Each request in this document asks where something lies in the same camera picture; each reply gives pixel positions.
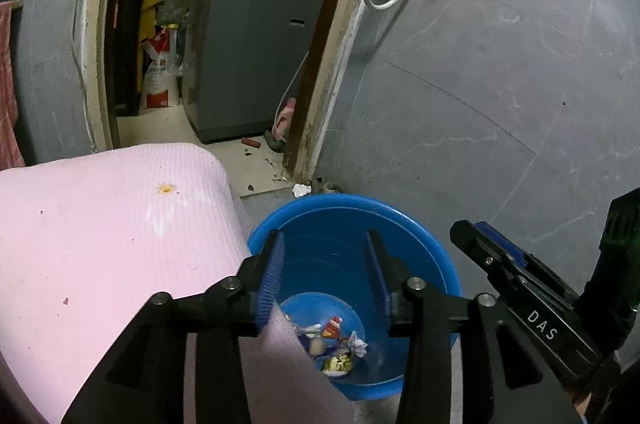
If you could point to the white sack with red print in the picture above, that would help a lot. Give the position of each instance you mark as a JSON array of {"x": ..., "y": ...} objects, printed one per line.
[{"x": 160, "y": 84}]

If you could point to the pink cushion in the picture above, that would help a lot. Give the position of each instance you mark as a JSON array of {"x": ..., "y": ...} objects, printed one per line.
[{"x": 100, "y": 229}]

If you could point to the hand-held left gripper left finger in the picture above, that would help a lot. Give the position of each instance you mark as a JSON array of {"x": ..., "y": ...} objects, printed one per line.
[{"x": 270, "y": 284}]

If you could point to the white wrapper with red letters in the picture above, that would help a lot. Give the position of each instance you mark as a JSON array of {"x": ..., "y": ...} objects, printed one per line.
[{"x": 357, "y": 344}]

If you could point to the brown paper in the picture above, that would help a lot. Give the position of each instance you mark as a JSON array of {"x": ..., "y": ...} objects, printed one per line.
[{"x": 316, "y": 346}]

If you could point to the small red stick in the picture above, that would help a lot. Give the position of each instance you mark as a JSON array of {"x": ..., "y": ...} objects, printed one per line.
[{"x": 251, "y": 142}]

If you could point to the blue snack wrapper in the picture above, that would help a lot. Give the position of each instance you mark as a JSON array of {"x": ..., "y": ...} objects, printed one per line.
[{"x": 337, "y": 363}]

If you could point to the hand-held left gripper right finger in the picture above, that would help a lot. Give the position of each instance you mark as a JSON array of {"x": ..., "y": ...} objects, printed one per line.
[{"x": 376, "y": 284}]

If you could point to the clear plastic bag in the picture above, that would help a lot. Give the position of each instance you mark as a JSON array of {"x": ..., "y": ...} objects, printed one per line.
[{"x": 175, "y": 2}]

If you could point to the pink slipper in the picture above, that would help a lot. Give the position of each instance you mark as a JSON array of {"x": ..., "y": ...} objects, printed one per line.
[{"x": 285, "y": 119}]

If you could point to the blue plastic bucket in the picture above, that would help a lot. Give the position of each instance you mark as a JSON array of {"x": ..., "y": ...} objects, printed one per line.
[{"x": 325, "y": 229}]

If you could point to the yellow bag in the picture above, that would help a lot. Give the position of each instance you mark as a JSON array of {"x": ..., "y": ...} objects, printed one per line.
[{"x": 148, "y": 12}]

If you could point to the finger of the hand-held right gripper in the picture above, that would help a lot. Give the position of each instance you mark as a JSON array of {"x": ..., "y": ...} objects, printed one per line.
[
  {"x": 500, "y": 241},
  {"x": 480, "y": 249}
]

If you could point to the pink red blanket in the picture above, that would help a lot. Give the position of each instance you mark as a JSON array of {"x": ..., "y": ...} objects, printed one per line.
[{"x": 7, "y": 104}]

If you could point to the white crumpled paper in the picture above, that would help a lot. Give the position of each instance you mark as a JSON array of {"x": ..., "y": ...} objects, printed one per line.
[{"x": 301, "y": 190}]

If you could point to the wooden door frame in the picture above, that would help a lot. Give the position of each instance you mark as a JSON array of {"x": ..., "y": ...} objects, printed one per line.
[{"x": 320, "y": 104}]

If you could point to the dark curved pipe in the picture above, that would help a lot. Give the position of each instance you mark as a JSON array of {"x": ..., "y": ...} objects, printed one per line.
[{"x": 274, "y": 142}]

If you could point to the grey washing machine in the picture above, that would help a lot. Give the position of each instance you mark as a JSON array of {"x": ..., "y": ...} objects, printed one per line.
[{"x": 250, "y": 54}]

